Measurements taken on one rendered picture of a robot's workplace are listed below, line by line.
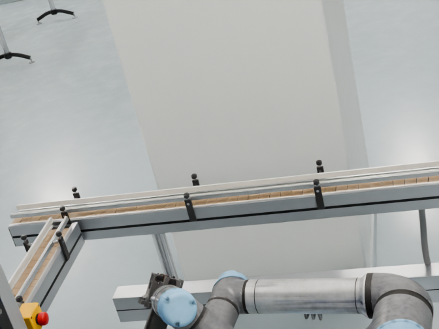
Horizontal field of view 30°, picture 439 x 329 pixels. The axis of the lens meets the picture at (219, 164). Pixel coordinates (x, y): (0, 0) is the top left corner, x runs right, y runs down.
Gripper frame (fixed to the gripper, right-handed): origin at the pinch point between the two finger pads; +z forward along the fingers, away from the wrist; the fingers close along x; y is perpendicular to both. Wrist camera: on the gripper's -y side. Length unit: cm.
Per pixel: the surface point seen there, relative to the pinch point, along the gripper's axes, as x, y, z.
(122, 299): -7, -10, 121
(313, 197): -55, 42, 64
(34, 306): 26, -12, 46
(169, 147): -13, 55, 144
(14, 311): 32, -14, 37
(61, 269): 20, -3, 88
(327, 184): -58, 47, 62
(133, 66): 12, 81, 130
